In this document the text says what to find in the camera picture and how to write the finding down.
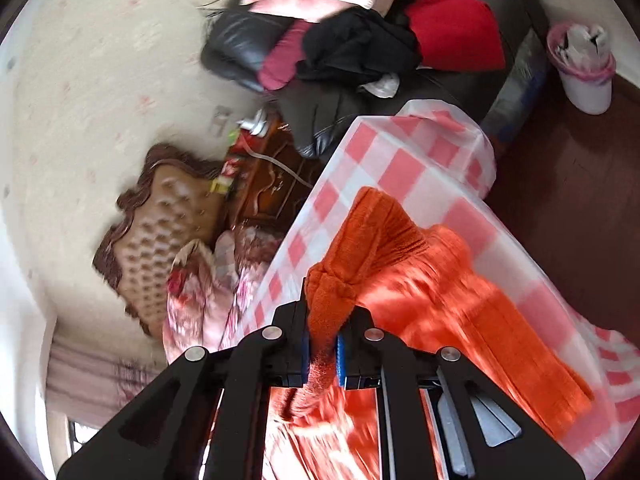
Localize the red tin box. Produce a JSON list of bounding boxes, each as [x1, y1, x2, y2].
[[221, 129, 260, 179]]

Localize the red garment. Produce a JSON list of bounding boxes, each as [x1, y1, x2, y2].
[[404, 0, 506, 73]]

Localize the black leather armchair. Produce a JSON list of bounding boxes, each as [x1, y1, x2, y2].
[[201, 0, 549, 160]]

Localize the white charger with cable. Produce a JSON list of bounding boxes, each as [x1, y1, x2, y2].
[[238, 108, 312, 190]]

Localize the black clothes pile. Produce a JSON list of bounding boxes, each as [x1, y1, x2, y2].
[[296, 6, 421, 87]]

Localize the pink checkered plastic tablecloth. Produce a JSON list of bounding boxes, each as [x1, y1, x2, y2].
[[222, 100, 639, 478]]

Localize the dark wooden nightstand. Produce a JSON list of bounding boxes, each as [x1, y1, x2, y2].
[[228, 107, 323, 233]]

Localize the yellow jar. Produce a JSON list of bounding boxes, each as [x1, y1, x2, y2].
[[209, 176, 233, 196]]

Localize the white trash bin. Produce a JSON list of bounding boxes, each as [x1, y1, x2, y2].
[[547, 22, 616, 115]]

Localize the wall socket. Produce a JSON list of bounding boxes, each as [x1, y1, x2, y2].
[[208, 105, 232, 138]]

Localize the pink curtain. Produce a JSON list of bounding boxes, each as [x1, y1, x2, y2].
[[46, 337, 165, 428]]

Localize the orange fleece pants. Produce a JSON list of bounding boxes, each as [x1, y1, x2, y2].
[[264, 188, 593, 479]]

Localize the magenta garment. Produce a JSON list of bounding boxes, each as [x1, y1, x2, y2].
[[257, 20, 314, 91]]

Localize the tufted carved headboard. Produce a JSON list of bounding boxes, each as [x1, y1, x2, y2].
[[92, 143, 227, 340]]

